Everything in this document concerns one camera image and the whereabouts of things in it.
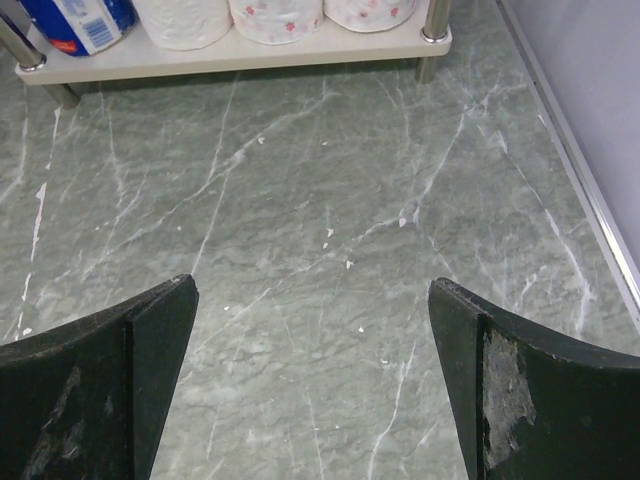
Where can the plain white paper roll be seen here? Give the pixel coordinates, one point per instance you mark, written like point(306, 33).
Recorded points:
point(184, 25)

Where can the white two-tier shelf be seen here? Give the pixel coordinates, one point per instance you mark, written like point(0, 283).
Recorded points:
point(425, 36)

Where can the white roll red dots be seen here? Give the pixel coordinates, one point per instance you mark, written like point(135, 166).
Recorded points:
point(276, 22)

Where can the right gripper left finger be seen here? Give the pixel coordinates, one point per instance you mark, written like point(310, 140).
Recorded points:
point(89, 399)

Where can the white roll blue wrapper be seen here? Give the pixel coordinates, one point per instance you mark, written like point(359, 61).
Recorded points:
point(81, 28)

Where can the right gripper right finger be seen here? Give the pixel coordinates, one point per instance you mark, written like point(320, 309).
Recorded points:
point(530, 402)

